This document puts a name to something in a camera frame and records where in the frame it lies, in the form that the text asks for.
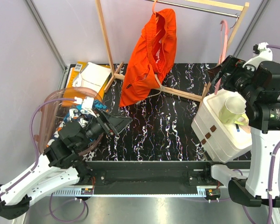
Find pink clothes hanger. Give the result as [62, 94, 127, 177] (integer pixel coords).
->
[214, 19, 238, 95]

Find pink card in box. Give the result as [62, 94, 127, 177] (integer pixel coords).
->
[235, 124, 251, 134]

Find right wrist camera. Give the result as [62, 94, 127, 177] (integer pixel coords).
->
[253, 42, 268, 55]

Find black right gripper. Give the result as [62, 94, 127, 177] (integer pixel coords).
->
[206, 54, 260, 102]

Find wooden clothes rack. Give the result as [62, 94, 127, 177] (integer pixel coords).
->
[95, 0, 251, 93]

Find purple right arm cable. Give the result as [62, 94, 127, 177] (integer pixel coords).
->
[242, 44, 280, 224]

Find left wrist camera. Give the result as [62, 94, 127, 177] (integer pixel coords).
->
[74, 97, 94, 110]

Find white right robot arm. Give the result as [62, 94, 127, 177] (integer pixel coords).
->
[202, 47, 280, 208]

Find green mug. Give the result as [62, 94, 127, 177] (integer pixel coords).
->
[218, 97, 249, 126]

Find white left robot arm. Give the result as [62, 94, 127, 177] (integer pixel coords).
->
[0, 109, 133, 220]

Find blue patterned shorts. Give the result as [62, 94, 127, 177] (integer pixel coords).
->
[46, 99, 108, 148]

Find orange shorts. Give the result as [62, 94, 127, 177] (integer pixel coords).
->
[119, 8, 177, 107]

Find orange clothes hanger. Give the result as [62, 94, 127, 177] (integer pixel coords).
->
[152, 0, 158, 14]

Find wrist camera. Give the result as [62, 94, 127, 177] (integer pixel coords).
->
[253, 42, 268, 55]
[74, 97, 94, 110]

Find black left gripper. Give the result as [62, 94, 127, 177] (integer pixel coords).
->
[77, 108, 133, 150]

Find clear pink plastic bin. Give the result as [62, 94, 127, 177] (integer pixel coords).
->
[34, 87, 102, 154]

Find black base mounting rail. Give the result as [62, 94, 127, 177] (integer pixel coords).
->
[36, 160, 259, 196]

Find white drawer organizer box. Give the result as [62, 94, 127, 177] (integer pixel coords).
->
[191, 89, 252, 163]

